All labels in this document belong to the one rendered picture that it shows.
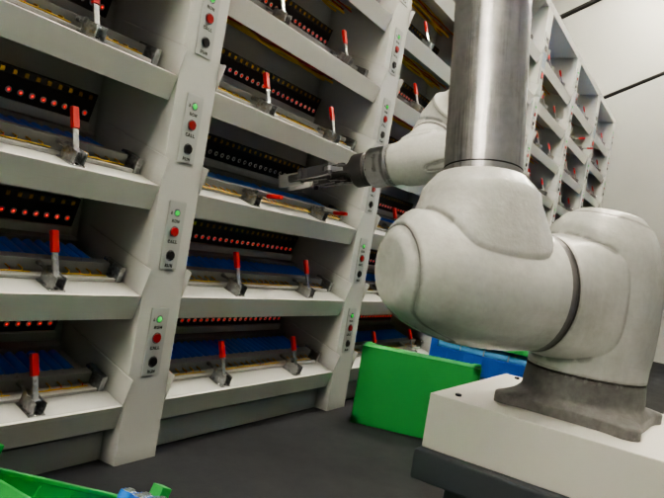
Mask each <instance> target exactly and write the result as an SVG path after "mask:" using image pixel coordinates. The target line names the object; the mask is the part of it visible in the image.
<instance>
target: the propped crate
mask: <svg viewBox="0 0 664 498"><path fill-rule="evenodd" d="M171 491H172V489H171V488H168V487H166V486H164V485H162V484H158V483H153V485H152V487H151V490H150V492H149V493H151V495H152V496H165V497H167V498H169V495H170V493H171ZM117 496H118V494H115V493H111V492H106V491H102V490H98V489H93V488H89V487H85V486H80V485H76V484H71V483H67V482H63V481H58V480H54V479H50V478H45V477H41V476H36V475H32V474H28V473H23V472H20V471H16V470H11V469H7V468H3V467H0V498H117Z"/></svg>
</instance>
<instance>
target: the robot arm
mask: <svg viewBox="0 0 664 498"><path fill-rule="evenodd" d="M545 1H546V0H456V4H455V24H454V37H453V51H452V65H451V78H450V89H449V90H448V91H446V92H439V93H437V94H436V95H435V96H434V98H433V99H432V100H431V102H430V103H429V104H428V105H427V107H426V108H425V109H424V110H423V111H422V113H421V114H420V116H419V120H418V121H417V123H416V124H415V125H414V127H413V130H412V131H411V132H409V133H408V134H406V135H405V136H403V137H401V139H400V140H399V141H397V142H395V143H391V144H386V145H382V146H377V147H371V148H369V149H368V150H367V151H366V152H363V153H357V154H354V155H352V156H351V158H350V160H349V162H348V163H347V164H346V163H338V164H336V165H332V162H327V163H324V164H321V165H316V166H312V167H307V168H299V169H298V170H297V172H295V173H290V174H285V175H280V176H279V188H286V187H288V191H294V190H300V189H306V188H313V185H314V190H318V187H319V186H320V188H325V187H333V186H340V185H348V184H354V185H355V186H356V187H358V188H362V187H368V186H372V187H374V188H383V187H390V186H397V185H405V186H421V185H426V186H425V187H424V188H423V189H422V191H421V194H420V199H419V201H418V204H417V206H416V207H415V209H411V210H409V211H407V212H406V213H404V214H403V215H402V216H401V217H399V218H398V219H397V220H396V221H394V222H393V223H392V224H391V225H390V227H389V228H388V230H387V231H386V233H385V235H384V238H383V239H382V241H381V243H380V245H379V247H378V250H377V254H376V258H375V266H374V277H375V285H376V289H377V292H378V295H379V297H380V299H381V300H382V302H383V303H384V304H385V305H386V307H387V308H388V310H389V311H390V312H391V313H392V314H393V315H394V316H395V317H397V318H398V319H399V320H401V321H402V322H404V323H405V324H407V325H408V326H410V327H412V328H414V329H416V330H418V331H420V332H422V333H424V334H426V335H428V336H431V337H433V338H436V339H439V340H442V341H445V342H448V343H453V344H457V345H462V346H466V347H472V348H479V349H487V350H497V351H529V353H528V360H527V363H526V367H525V371H524V375H523V379H522V381H521V382H520V383H518V384H516V385H514V386H511V387H504V388H498V389H496V390H495V393H494V399H493V400H494V401H496V402H499V403H502V404H505V405H510V406H514V407H518V408H522V409H526V410H529V411H532V412H536V413H538V414H542V415H545V416H548V417H552V418H555V419H558V420H562V421H565V422H569V423H572V424H575V425H579V426H582V427H585V428H589V429H592V430H596V431H599V432H602V433H605V434H608V435H611V436H613V437H616V438H619V439H622V440H625V441H630V442H636V443H638V442H640V439H641V434H642V433H644V432H645V431H646V430H648V429H649V428H650V427H652V426H655V425H661V423H662V417H663V416H662V414H661V413H659V412H657V411H654V410H652V409H649V408H646V407H645V405H646V392H647V384H648V379H649V374H650V370H651V367H652V363H653V360H654V357H655V352H656V347H657V343H658V338H659V332H660V326H661V320H662V312H663V304H664V261H663V256H662V252H661V248H660V245H659V242H658V239H657V236H656V234H655V232H654V231H653V230H652V229H650V227H649V226H648V224H647V223H646V221H644V220H643V219H642V218H640V217H638V216H635V215H632V214H629V213H626V212H622V211H618V210H613V209H608V208H601V207H581V208H579V209H577V210H575V211H570V212H567V213H566V214H564V215H563V216H561V217H560V218H559V219H558V220H556V221H555V222H554V223H553V224H552V225H551V226H550V227H549V224H548V221H547V218H546V215H545V211H544V208H543V205H542V197H541V194H540V192H539V190H538V189H537V188H536V187H535V185H534V184H533V183H532V182H531V181H530V180H529V179H528V178H527V177H526V176H525V175H524V156H525V137H526V118H527V100H528V81H529V62H530V43H531V24H532V18H533V16H534V15H535V14H536V12H537V11H538V10H539V9H540V7H541V6H542V5H543V4H544V3H545Z"/></svg>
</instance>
